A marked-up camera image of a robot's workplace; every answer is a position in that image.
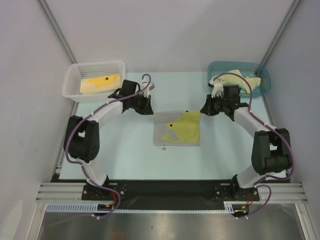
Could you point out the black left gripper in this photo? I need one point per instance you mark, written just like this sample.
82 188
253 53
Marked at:
146 110

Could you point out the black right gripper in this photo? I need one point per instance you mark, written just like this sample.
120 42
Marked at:
208 106

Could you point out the yellow-green grey towel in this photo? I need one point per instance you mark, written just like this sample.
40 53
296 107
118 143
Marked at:
177 128

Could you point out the yellow cream towel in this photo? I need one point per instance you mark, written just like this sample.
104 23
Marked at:
100 84

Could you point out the pale yellow towel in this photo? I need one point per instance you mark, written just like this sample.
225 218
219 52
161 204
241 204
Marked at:
234 77

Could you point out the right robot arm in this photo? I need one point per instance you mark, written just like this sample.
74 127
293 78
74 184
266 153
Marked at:
271 150

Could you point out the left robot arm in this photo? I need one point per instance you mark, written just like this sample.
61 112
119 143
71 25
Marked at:
82 137

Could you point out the teal translucent plastic bin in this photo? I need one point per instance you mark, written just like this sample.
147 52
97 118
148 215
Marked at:
247 70

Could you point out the white perforated plastic basket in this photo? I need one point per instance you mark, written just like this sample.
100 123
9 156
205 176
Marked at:
76 72

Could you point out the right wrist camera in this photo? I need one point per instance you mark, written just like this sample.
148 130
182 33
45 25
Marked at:
217 88

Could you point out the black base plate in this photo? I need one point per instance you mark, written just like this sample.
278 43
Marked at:
164 195

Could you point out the aluminium front rail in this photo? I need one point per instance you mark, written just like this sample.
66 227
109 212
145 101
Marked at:
281 193

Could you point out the left aluminium frame post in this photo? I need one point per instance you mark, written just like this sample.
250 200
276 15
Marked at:
50 18

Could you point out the aluminium frame post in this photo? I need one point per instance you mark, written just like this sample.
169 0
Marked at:
295 4
50 18

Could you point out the left slotted cable duct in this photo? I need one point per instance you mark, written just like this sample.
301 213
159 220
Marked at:
60 207

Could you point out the right aluminium frame post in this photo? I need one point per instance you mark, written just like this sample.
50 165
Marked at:
295 4

